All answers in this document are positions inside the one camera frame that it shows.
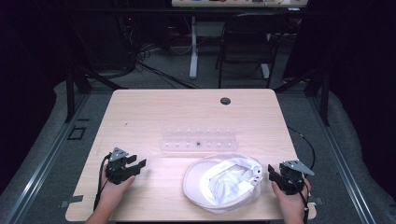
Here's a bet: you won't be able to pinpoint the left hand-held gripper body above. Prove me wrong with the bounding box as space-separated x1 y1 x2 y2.
105 147 138 186

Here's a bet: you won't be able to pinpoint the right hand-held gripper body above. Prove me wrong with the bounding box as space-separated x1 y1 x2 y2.
277 159 316 196

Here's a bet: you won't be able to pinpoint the white cap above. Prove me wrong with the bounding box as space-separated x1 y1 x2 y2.
182 153 264 216

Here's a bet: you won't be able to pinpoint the person's right hand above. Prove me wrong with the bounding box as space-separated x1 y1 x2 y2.
271 178 312 217

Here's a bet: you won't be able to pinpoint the person's left hand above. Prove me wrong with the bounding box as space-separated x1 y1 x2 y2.
95 164 137 215

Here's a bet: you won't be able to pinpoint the clear plastic rack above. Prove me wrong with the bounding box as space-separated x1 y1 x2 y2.
160 125 240 154

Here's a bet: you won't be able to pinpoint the black chair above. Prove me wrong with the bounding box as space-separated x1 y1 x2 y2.
215 11 290 90

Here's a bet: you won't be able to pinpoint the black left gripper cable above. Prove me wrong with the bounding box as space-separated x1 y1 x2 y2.
92 153 112 213

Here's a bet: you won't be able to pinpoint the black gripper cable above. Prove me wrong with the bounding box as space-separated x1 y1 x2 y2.
286 125 317 224
92 153 112 213

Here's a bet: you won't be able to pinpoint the grey table bracket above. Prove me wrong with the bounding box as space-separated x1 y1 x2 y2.
307 197 325 207
58 194 85 209

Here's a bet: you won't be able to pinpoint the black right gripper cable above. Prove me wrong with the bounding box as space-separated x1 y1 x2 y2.
286 125 317 224

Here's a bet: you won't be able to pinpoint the aluminium floor rail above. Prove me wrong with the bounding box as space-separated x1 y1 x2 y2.
4 92 92 224
306 94 379 224

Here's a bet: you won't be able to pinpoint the black metal frame stand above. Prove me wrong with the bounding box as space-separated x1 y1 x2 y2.
64 60 129 123
273 65 332 127

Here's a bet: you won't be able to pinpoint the black floor cables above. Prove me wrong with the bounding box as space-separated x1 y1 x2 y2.
122 18 202 91

